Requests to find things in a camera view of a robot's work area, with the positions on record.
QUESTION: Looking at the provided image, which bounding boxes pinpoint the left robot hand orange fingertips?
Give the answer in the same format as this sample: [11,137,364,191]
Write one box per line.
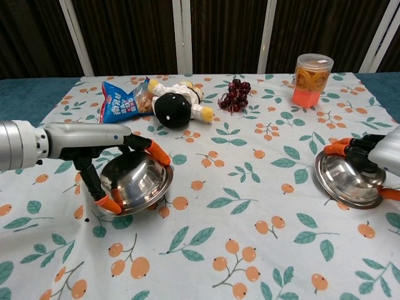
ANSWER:
[43,122,172,215]

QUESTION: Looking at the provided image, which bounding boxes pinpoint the blue snack bag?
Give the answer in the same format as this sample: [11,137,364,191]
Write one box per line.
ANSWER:
[98,76,157,128]

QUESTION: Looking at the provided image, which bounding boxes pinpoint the plush doll black head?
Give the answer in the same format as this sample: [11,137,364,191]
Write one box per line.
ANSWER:
[147,78,216,129]

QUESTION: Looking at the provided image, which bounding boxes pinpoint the stainless steel bowl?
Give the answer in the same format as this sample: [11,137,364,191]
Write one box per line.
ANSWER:
[93,152,174,216]
[314,150,388,210]

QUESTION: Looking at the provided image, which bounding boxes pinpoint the teal table cover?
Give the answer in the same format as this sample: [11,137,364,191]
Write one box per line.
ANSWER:
[0,72,400,126]

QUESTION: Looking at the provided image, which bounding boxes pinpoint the dark red grape bunch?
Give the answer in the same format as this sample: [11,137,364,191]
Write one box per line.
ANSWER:
[217,78,252,114]

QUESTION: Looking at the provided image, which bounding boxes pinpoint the clear jar orange base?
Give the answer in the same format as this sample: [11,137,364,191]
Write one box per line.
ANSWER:
[292,53,334,109]

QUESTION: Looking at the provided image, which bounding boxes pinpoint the floral orange fruit tablecloth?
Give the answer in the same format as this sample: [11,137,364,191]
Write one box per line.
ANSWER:
[0,72,400,300]

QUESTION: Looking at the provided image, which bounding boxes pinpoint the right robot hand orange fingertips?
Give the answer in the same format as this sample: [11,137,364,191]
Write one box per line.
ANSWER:
[323,124,400,201]

